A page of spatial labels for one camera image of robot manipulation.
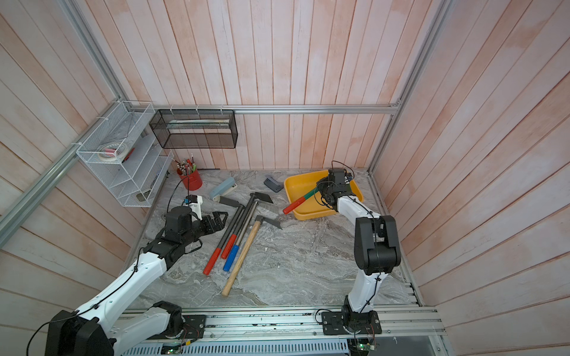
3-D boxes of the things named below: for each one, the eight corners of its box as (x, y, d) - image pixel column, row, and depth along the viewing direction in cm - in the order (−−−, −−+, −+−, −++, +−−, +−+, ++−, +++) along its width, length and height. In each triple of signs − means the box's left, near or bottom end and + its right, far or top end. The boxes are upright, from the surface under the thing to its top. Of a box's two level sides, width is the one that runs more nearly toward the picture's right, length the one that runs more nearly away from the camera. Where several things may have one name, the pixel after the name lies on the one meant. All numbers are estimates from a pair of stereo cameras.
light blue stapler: (210, 199, 111) (207, 192, 106) (231, 182, 118) (229, 175, 114) (217, 204, 109) (214, 197, 104) (238, 186, 116) (237, 179, 112)
